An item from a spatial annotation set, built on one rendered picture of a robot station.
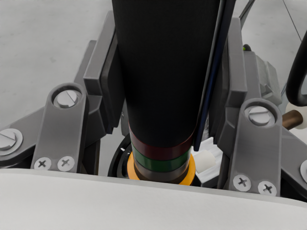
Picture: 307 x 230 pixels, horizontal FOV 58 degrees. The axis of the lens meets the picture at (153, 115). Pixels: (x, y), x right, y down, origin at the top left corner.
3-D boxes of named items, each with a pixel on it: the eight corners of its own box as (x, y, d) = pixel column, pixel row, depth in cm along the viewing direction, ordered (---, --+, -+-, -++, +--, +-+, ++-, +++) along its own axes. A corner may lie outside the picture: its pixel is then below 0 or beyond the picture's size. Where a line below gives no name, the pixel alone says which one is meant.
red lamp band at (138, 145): (173, 98, 16) (174, 83, 15) (206, 143, 14) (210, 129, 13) (119, 121, 15) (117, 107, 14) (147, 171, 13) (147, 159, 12)
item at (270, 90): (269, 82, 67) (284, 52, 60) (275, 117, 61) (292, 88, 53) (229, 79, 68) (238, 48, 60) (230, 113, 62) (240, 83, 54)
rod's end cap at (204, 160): (202, 156, 23) (205, 143, 21) (216, 176, 22) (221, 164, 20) (181, 166, 22) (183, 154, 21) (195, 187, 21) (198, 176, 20)
